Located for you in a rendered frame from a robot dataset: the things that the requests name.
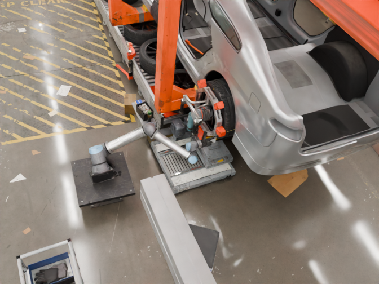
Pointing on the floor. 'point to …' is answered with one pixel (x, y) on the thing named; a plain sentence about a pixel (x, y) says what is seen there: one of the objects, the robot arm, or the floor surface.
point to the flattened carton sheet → (288, 181)
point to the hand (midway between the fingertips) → (216, 137)
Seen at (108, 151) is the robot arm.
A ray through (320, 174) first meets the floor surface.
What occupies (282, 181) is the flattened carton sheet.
